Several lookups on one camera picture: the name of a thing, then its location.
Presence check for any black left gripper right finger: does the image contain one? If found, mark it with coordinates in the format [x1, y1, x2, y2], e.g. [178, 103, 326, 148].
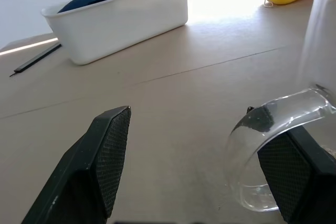
[247, 106, 336, 224]

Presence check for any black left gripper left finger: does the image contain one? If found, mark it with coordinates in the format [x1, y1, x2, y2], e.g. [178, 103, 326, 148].
[21, 105, 132, 224]

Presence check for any clear glass mug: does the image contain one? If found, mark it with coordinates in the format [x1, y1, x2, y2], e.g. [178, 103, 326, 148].
[224, 0, 336, 212]

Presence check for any thin black flat bar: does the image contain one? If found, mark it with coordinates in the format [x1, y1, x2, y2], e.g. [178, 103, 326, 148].
[9, 42, 62, 78]

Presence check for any white plastic rectangular bin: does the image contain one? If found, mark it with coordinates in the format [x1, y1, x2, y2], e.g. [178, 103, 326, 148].
[40, 0, 190, 66]

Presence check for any dark blue cloth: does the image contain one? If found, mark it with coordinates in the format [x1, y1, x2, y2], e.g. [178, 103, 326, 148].
[57, 0, 119, 14]

